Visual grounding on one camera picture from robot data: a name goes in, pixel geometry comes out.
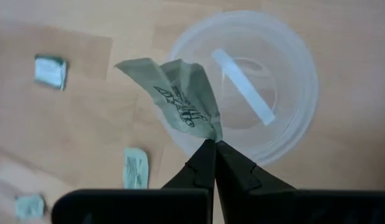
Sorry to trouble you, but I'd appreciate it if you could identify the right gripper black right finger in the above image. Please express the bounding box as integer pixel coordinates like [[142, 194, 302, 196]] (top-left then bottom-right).
[[216, 140, 385, 224]]

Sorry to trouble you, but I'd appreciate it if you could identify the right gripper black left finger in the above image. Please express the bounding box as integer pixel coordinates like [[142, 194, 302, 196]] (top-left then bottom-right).
[[51, 139, 217, 224]]

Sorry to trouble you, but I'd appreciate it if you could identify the green stevia packet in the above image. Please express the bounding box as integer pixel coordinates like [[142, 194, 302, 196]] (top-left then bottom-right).
[[14, 194, 46, 220], [114, 57, 224, 142], [34, 54, 68, 91], [122, 147, 150, 190]]

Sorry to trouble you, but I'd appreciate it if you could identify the round clear plastic cup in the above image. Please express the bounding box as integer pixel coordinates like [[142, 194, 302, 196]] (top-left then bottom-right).
[[154, 11, 320, 167]]

